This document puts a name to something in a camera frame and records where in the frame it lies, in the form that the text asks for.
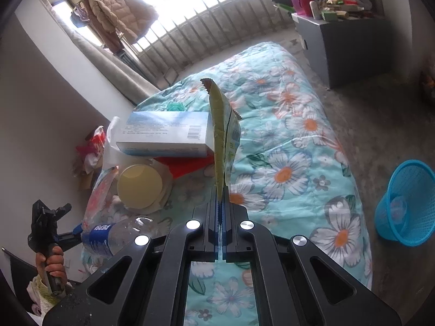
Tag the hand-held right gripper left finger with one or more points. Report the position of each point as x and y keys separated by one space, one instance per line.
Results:
x=216 y=237

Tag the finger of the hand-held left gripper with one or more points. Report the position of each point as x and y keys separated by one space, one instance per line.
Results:
x=79 y=233

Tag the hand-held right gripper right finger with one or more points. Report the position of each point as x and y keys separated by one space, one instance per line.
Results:
x=226 y=237

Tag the clear bottle with blue label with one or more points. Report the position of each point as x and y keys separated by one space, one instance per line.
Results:
x=112 y=237

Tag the yellow snack packet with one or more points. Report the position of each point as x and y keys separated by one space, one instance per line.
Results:
x=221 y=132

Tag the green plastic bag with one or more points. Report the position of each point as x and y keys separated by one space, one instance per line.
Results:
x=175 y=106

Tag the blue plastic mesh basket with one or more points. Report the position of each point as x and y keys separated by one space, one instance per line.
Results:
x=418 y=190

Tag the person's left hand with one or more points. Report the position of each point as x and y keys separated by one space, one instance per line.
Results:
x=54 y=261

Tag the brown cardboard box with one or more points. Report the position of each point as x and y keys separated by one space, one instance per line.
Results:
x=86 y=180

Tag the round container with yellow lid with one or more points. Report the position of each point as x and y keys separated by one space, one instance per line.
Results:
x=140 y=186

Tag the red flat packet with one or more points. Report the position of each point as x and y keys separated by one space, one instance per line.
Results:
x=187 y=166

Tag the blue and white cardboard box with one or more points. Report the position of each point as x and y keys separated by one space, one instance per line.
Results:
x=163 y=132

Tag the floral turquoise blanket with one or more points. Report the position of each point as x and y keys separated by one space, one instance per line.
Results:
x=292 y=135

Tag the clear plastic wrapper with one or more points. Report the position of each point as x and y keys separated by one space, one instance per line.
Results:
x=398 y=207

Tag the blue hanging cloth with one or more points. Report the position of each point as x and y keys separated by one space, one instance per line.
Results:
x=80 y=17

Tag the beige slatted window guard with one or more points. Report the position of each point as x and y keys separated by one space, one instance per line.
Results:
x=217 y=23

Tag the beige padded jacket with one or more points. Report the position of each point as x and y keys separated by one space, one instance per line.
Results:
x=119 y=10

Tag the grey cabinet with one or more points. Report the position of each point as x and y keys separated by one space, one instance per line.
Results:
x=350 y=47

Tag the white plastic bottle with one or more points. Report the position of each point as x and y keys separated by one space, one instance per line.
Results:
x=315 y=10

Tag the pink plastic cup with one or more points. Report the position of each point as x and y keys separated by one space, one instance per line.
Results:
x=294 y=1

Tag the red plastic cup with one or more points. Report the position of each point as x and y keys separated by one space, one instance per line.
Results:
x=306 y=3

